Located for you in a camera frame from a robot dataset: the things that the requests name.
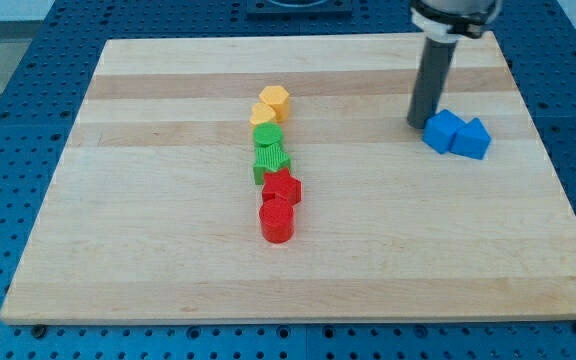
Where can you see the blue triangular block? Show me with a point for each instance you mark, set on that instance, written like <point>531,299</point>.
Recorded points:
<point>472,140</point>

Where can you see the yellow heart block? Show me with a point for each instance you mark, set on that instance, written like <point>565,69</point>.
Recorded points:
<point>262,113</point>

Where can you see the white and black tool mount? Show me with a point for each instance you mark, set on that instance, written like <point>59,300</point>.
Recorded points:
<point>447,21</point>

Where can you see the wooden board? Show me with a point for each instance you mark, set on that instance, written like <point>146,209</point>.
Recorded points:
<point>152,214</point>

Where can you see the green star block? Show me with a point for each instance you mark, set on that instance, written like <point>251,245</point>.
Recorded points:
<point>271,158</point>

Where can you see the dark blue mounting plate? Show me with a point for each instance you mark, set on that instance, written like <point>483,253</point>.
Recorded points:
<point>274,8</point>

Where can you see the red cylinder block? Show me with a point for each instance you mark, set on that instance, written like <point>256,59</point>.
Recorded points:
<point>277,220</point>

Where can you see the blue cube block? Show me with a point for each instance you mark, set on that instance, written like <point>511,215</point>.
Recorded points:
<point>441,129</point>

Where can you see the yellow hexagon block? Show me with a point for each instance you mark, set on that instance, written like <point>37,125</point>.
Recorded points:
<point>278,98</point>

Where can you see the red star block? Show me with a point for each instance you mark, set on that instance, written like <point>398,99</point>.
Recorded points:
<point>282,185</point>

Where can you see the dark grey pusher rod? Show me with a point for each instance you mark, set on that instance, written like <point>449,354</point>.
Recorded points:
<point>431,76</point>

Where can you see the green cylinder block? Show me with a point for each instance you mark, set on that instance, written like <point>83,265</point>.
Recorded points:
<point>267,134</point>

